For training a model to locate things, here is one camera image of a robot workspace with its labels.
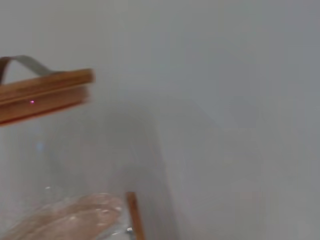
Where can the wooden dispenser stand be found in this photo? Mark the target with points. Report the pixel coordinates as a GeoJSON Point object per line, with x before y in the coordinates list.
{"type": "Point", "coordinates": [136, 217]}

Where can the glass water dispenser jar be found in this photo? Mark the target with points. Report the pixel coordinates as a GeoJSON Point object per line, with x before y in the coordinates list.
{"type": "Point", "coordinates": [75, 187]}

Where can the wooden jar lid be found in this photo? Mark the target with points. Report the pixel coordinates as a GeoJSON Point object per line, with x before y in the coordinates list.
{"type": "Point", "coordinates": [45, 96]}

